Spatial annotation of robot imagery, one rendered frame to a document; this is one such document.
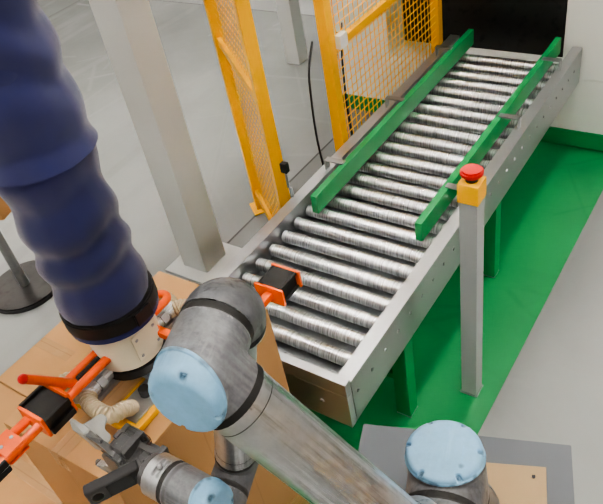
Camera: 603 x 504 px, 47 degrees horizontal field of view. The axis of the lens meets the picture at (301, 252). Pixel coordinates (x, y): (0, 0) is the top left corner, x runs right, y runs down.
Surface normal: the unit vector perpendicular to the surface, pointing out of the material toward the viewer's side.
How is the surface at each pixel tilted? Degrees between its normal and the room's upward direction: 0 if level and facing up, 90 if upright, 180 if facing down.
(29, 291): 0
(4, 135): 98
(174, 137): 90
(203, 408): 87
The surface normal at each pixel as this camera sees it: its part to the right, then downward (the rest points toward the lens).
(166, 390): -0.33, 0.61
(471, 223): -0.54, 0.61
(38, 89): 0.81, -0.04
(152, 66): 0.83, 0.25
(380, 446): -0.16, -0.75
